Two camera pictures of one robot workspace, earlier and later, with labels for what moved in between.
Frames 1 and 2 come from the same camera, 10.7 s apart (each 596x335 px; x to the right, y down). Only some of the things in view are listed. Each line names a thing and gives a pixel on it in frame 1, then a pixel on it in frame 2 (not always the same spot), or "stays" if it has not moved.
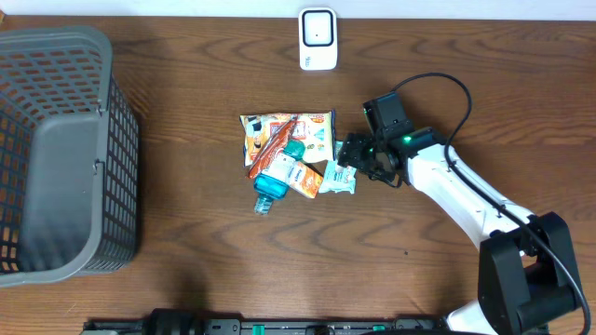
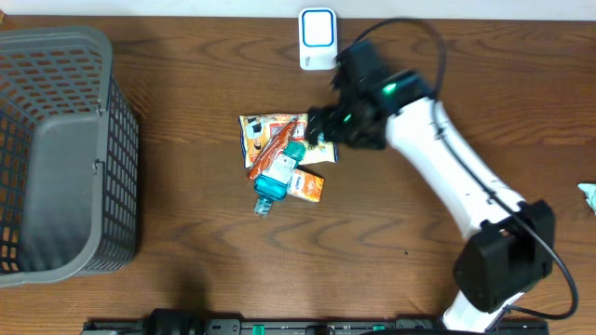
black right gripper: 349,155 → 325,116
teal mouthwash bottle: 272,183 stays
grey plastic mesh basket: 69,156 stays
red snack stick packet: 273,148 stays
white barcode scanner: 318,28 stays
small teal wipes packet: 338,178 → 589,191
